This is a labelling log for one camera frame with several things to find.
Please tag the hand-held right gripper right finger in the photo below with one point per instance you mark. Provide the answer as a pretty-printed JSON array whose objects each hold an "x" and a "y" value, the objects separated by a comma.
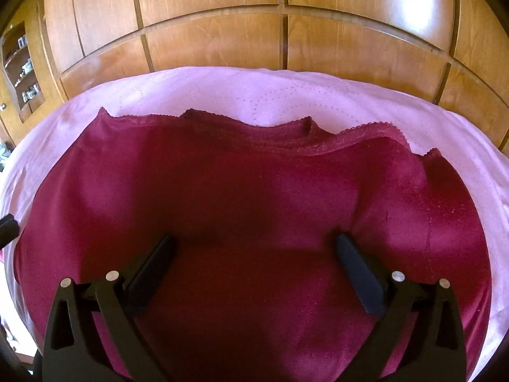
[{"x": 358, "y": 270}]

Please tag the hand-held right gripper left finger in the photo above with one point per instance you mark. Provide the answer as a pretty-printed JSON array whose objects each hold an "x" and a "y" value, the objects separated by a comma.
[{"x": 155, "y": 266}]

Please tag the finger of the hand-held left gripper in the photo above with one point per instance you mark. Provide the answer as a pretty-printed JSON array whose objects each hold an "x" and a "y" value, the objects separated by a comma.
[{"x": 7, "y": 230}]

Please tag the maroon lace-trimmed garment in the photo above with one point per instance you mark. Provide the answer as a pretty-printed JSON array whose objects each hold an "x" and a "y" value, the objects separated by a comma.
[{"x": 254, "y": 191}]

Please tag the display shelf with trinkets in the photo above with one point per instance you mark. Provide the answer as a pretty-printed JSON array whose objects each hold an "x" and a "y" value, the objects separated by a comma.
[{"x": 24, "y": 75}]

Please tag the pink bed sheet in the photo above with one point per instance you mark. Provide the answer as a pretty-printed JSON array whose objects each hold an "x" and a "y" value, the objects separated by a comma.
[{"x": 254, "y": 91}]

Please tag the wooden wardrobe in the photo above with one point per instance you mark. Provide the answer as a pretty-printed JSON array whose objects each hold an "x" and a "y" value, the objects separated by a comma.
[{"x": 222, "y": 43}]

